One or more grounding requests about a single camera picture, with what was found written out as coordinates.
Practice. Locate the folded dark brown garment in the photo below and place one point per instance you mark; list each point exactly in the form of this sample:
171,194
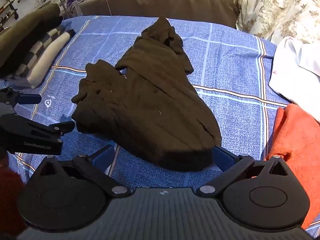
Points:
16,41

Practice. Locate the white garment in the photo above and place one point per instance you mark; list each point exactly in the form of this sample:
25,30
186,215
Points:
295,74

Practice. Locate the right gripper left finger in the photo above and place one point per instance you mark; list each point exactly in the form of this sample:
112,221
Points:
93,168

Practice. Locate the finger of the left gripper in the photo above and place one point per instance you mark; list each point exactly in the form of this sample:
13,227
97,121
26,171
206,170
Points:
60,127
11,97

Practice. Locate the floral patterned pillow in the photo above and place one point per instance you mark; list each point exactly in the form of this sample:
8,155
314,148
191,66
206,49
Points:
274,20

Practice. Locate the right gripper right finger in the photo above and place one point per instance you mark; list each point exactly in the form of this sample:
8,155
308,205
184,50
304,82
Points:
233,167

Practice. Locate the dark brown long-sleeve shirt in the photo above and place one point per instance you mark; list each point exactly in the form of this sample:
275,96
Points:
146,104

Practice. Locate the olive brown blanket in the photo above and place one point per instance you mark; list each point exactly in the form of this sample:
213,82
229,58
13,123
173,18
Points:
222,12

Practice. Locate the orange knit sweater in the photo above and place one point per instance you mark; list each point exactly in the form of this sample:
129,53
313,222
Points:
296,139

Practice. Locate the folded checkered grey garment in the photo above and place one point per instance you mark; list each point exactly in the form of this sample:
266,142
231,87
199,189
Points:
39,58

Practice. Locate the blue plaid bed sheet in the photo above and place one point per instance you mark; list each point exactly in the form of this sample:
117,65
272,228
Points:
231,75

